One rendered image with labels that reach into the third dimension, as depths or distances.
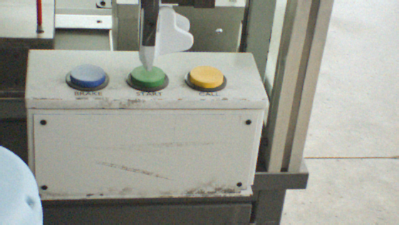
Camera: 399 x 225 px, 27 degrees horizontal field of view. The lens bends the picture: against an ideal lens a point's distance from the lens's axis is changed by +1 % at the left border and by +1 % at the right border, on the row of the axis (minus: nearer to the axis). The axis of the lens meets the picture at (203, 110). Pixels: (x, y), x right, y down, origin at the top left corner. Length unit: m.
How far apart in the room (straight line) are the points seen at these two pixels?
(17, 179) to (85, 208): 0.43
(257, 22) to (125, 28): 0.19
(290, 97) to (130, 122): 0.21
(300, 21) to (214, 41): 0.23
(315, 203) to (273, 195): 1.10
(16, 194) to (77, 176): 0.32
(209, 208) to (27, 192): 0.49
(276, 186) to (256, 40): 0.20
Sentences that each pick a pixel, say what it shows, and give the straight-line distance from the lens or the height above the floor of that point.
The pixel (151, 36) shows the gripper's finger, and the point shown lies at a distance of 0.91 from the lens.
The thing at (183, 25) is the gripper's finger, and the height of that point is 0.96.
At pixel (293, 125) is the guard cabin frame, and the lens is 1.07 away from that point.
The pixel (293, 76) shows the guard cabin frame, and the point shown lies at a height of 0.90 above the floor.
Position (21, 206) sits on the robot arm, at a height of 0.97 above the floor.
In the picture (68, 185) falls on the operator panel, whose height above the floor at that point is 0.77.
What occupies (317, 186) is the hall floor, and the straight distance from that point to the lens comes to 2.31.
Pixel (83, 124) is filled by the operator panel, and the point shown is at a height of 0.86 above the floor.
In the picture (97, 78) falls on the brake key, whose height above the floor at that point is 0.91.
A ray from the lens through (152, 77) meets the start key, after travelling 0.96.
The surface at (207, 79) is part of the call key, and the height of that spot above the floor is 0.91.
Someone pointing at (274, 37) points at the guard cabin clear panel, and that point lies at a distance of 1.15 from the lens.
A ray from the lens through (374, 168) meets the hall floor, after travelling 2.43.
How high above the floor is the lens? 1.42
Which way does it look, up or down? 34 degrees down
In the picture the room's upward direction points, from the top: 6 degrees clockwise
